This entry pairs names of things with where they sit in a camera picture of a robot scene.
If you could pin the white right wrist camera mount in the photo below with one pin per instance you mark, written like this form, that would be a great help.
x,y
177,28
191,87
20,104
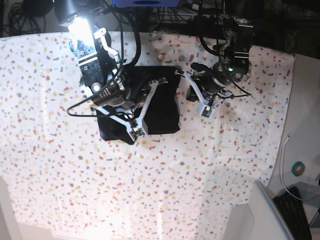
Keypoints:
x,y
126,122

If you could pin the green tape roll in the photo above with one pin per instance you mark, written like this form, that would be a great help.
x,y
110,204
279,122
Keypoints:
x,y
298,168

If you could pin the black t-shirt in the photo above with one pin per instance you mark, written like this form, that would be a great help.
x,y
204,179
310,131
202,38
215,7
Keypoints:
x,y
163,114

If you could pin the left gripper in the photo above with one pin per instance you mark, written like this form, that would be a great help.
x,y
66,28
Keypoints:
x,y
210,86

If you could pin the black keyboard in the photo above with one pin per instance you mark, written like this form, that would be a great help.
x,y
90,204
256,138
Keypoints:
x,y
293,213

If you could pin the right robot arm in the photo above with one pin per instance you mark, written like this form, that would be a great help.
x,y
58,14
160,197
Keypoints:
x,y
104,80

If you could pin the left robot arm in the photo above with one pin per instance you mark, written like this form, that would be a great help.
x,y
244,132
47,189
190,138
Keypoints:
x,y
233,56

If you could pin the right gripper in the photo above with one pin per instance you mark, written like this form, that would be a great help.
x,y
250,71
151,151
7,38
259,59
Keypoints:
x,y
120,94

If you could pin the terrazzo pattern tablecloth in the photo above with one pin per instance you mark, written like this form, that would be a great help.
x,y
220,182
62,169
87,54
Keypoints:
x,y
61,175

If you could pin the grey plastic bin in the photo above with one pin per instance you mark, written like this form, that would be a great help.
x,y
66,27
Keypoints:
x,y
259,219

